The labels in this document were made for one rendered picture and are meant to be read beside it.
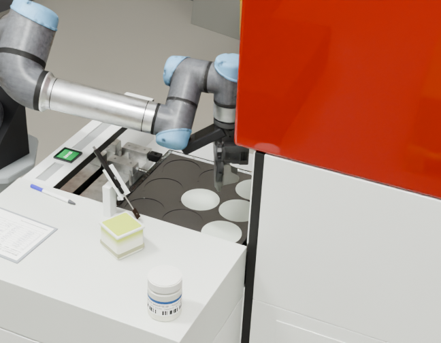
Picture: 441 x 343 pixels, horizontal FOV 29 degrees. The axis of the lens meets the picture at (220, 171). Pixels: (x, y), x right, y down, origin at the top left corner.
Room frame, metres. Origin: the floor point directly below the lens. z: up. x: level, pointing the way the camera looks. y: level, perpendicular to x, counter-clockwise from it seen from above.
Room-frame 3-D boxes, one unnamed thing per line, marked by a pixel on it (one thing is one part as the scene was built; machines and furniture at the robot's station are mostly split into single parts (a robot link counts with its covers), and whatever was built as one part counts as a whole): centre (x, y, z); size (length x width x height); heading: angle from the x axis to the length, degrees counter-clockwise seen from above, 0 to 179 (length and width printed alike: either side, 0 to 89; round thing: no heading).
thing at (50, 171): (2.04, 0.36, 0.89); 0.55 x 0.09 x 0.14; 157
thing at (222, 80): (1.79, -0.01, 1.27); 0.09 x 0.08 x 0.11; 75
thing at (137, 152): (2.07, 0.24, 0.89); 0.08 x 0.03 x 0.03; 67
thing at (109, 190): (1.65, 0.24, 1.03); 0.06 x 0.04 x 0.13; 67
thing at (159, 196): (1.84, 0.05, 0.90); 0.34 x 0.34 x 0.01; 67
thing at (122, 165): (1.99, 0.27, 0.89); 0.08 x 0.03 x 0.03; 67
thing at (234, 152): (1.79, -0.02, 1.11); 0.09 x 0.08 x 0.12; 97
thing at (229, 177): (1.78, -0.02, 1.01); 0.06 x 0.03 x 0.09; 97
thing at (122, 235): (1.53, 0.21, 1.00); 0.07 x 0.07 x 0.07; 41
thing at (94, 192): (1.92, 0.30, 0.87); 0.36 x 0.08 x 0.03; 157
